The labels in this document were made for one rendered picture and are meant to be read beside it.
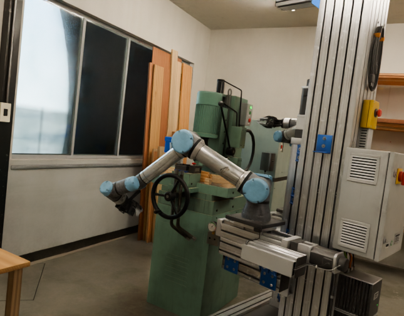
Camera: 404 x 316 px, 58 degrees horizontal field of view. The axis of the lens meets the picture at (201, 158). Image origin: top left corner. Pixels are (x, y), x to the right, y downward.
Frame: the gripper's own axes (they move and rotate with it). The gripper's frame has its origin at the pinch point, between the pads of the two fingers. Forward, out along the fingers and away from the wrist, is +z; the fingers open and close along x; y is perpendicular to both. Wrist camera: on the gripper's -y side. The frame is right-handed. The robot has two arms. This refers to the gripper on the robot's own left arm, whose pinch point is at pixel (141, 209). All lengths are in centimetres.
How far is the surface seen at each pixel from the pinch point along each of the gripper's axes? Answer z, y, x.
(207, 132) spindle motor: 13, -66, 14
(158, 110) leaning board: 97, -137, -115
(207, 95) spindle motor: -1, -86, 11
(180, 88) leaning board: 124, -189, -124
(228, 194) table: 23, -29, 39
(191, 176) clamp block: 12.4, -32.0, 16.0
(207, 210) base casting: 28.7, -17.4, 26.5
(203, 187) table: 21.4, -30.0, 21.7
